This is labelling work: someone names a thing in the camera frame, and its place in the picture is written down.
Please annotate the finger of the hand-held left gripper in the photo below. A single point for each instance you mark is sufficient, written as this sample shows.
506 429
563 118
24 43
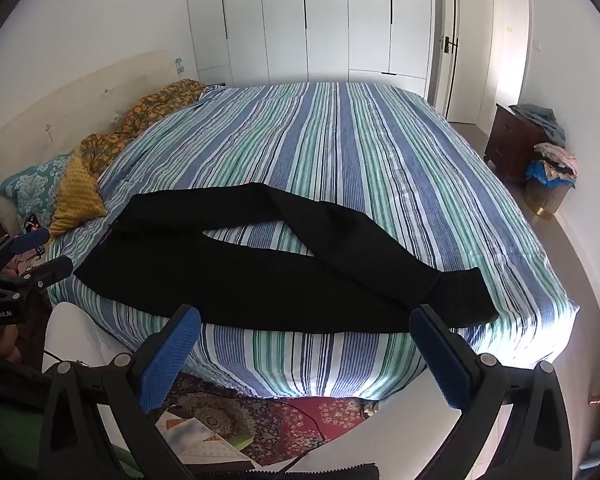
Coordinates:
30 240
52 269

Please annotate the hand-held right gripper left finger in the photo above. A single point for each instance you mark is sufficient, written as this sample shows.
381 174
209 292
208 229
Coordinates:
172 355

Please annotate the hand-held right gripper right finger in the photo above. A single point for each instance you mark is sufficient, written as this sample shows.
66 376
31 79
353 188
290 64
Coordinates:
442 360

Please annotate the black pants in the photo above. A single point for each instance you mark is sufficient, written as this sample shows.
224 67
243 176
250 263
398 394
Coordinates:
290 290

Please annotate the person's left hand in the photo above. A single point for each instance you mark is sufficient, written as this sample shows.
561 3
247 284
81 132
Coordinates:
2 345

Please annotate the pink cloth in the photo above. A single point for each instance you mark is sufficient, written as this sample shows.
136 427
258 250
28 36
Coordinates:
25 261

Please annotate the teal floral pillow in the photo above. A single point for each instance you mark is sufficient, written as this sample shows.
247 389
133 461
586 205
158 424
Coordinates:
30 185

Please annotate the yellow textured pillow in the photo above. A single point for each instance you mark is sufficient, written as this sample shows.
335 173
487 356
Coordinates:
77 195

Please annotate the scattered paper sheets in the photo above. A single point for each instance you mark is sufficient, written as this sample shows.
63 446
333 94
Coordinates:
190 432

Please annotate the red patterned rug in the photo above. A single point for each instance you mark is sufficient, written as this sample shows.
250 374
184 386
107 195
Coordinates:
285 420

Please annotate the cream padded headboard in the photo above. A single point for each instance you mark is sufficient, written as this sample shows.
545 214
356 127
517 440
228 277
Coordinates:
55 110

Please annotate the orange floral blanket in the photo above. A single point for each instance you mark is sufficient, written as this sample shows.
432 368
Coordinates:
150 105

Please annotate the gold laundry basket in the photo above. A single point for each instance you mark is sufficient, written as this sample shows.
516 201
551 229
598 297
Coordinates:
545 200

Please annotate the striped bed cover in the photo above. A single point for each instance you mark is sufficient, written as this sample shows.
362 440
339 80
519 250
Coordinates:
355 160

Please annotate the dark wooden nightstand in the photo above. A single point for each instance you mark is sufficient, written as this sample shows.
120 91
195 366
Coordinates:
510 145

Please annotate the mixed laundry pile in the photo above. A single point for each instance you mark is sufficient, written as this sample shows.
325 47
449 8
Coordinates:
555 162

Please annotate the grey-blue clothes pile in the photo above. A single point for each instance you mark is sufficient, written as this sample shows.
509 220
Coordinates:
542 117

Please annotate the white door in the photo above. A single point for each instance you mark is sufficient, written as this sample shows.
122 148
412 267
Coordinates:
465 60

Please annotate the white wardrobe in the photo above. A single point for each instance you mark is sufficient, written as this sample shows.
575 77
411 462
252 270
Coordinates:
305 20

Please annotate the wall light switch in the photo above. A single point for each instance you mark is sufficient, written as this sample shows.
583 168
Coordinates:
180 63

